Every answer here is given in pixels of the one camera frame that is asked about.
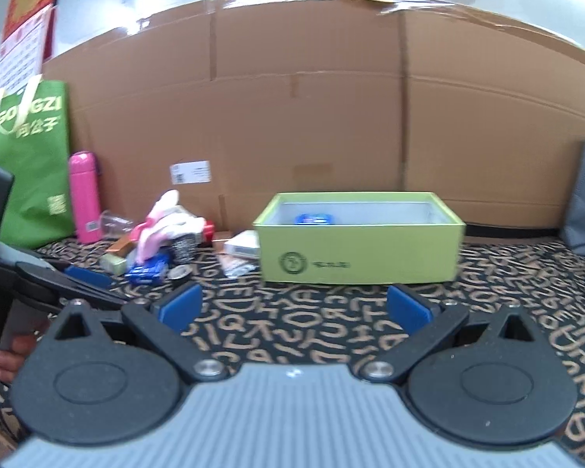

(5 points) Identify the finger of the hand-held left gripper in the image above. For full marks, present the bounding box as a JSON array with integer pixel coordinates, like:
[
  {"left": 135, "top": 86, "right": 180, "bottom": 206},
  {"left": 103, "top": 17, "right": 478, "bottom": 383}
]
[
  {"left": 16, "top": 262, "right": 130, "bottom": 311},
  {"left": 63, "top": 265, "right": 114, "bottom": 290}
]

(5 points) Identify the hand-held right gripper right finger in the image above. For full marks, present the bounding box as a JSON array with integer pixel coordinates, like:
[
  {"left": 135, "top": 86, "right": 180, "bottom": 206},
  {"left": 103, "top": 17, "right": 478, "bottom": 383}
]
[{"left": 362, "top": 284, "right": 543, "bottom": 384}]

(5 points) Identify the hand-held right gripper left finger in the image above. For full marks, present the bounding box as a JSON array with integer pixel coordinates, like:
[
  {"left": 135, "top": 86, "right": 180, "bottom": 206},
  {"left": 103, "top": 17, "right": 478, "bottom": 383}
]
[{"left": 44, "top": 284, "right": 227, "bottom": 384}]

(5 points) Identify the copper brown slim box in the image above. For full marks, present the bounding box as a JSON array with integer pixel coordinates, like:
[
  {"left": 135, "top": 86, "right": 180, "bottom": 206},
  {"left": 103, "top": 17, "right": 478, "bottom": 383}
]
[{"left": 105, "top": 234, "right": 140, "bottom": 259}]

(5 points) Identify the blue snack packet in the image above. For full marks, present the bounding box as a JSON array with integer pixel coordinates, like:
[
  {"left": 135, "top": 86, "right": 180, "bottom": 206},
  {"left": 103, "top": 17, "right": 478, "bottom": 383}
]
[{"left": 125, "top": 252, "right": 171, "bottom": 286}]

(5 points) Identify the light green cardboard box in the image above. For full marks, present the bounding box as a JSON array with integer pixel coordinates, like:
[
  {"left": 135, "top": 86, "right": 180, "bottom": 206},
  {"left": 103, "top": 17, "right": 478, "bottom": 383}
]
[{"left": 252, "top": 192, "right": 468, "bottom": 285}]

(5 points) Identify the person's left hand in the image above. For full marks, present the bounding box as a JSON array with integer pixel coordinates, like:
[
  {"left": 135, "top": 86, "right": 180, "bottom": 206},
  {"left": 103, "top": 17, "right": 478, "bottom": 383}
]
[{"left": 0, "top": 334, "right": 37, "bottom": 384}]

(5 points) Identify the small pale green box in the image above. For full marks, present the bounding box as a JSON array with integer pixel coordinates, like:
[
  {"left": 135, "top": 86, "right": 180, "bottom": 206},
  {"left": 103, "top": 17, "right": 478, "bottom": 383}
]
[{"left": 99, "top": 252, "right": 128, "bottom": 275}]

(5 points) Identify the green tote bag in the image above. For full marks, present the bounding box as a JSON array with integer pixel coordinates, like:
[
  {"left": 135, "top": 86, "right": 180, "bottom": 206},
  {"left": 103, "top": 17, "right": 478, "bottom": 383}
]
[{"left": 0, "top": 75, "right": 77, "bottom": 250}]

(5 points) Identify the clear plastic bottle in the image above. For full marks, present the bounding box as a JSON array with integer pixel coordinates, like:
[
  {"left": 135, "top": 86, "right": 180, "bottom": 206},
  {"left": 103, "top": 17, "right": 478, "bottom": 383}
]
[{"left": 99, "top": 210, "right": 137, "bottom": 239}]

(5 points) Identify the dark speckled container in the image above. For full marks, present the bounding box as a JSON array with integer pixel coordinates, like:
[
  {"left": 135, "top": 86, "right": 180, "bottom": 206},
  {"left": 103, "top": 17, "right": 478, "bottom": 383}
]
[{"left": 170, "top": 234, "right": 199, "bottom": 262}]

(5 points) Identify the silver foil packet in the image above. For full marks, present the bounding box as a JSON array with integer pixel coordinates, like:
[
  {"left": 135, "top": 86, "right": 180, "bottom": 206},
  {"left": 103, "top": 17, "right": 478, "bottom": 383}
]
[{"left": 218, "top": 253, "right": 260, "bottom": 280}]

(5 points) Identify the pink thermos bottle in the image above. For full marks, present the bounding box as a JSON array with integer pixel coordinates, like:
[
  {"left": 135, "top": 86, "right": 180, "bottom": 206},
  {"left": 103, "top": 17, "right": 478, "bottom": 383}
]
[{"left": 68, "top": 151, "right": 103, "bottom": 245}]

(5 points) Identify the small white box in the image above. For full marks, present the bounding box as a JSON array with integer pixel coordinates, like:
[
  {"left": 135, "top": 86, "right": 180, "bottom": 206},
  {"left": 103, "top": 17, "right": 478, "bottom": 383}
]
[{"left": 223, "top": 229, "right": 261, "bottom": 259}]

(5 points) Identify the round blue container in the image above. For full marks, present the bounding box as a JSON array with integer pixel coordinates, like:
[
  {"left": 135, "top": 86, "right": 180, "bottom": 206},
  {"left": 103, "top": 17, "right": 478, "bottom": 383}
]
[{"left": 294, "top": 211, "right": 335, "bottom": 225}]

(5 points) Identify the large brown cardboard box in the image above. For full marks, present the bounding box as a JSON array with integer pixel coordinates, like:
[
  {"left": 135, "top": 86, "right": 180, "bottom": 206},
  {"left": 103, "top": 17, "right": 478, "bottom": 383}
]
[{"left": 41, "top": 0, "right": 585, "bottom": 254}]

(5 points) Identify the red wall calendar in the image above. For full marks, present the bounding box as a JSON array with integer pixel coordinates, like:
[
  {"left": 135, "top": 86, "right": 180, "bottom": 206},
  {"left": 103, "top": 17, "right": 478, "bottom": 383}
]
[{"left": 0, "top": 0, "right": 67, "bottom": 94}]

